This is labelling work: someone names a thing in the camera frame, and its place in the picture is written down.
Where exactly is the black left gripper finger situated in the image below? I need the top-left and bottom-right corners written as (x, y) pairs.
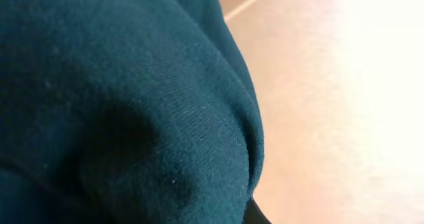
top-left (243, 198), bottom-right (271, 224)

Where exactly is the black t-shirt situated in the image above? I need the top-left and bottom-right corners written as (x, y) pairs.
top-left (1, 0), bottom-right (264, 223)

